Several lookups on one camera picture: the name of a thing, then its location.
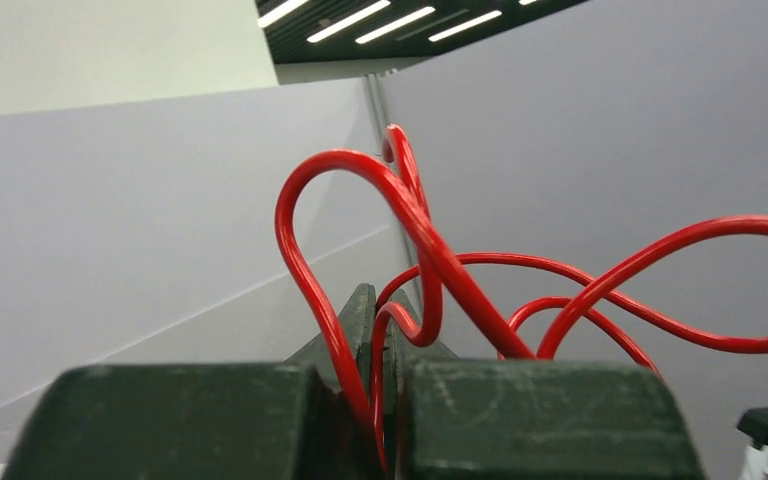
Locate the red wire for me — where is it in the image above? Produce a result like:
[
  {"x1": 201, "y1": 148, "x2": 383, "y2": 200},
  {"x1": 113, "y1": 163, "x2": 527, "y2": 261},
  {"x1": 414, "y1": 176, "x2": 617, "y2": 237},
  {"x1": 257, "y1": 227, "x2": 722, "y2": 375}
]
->
[{"x1": 273, "y1": 123, "x2": 768, "y2": 475}]

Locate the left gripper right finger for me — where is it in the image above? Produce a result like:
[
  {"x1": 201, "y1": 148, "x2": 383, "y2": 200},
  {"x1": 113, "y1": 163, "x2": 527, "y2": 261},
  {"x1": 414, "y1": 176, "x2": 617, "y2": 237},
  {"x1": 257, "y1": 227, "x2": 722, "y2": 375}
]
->
[{"x1": 384, "y1": 323, "x2": 705, "y2": 479}]

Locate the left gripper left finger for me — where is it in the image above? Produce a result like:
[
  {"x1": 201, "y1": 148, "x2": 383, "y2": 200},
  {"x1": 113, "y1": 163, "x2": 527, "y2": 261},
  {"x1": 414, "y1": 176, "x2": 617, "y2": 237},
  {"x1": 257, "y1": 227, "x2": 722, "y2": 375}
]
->
[{"x1": 0, "y1": 282, "x2": 379, "y2": 480}]

